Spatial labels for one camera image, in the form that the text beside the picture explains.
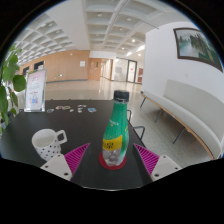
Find dark-framed glass door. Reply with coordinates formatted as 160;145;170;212
127;59;138;83

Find long white bench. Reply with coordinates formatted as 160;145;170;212
139;78;224;160

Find flat round red coaster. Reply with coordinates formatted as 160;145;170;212
98;151;128;171

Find black metal chairs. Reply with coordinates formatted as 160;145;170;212
126;109;147;141

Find recessed ceiling lights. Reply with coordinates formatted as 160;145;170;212
38;11;146;56

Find clear acrylic sign stand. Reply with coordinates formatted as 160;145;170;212
23;68;48;113

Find green leafy potted plant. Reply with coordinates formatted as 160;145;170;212
0;44;28;134

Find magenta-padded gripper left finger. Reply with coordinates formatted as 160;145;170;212
40;142;94;186

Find white polka-dot mug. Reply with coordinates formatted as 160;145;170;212
31;128;68;162

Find green-labelled clear drink bottle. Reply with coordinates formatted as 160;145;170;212
101;89;130;167

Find dark-framed landscape painting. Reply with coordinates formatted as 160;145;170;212
173;27;224;73

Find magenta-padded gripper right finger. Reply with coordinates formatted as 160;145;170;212
132;143;183;186

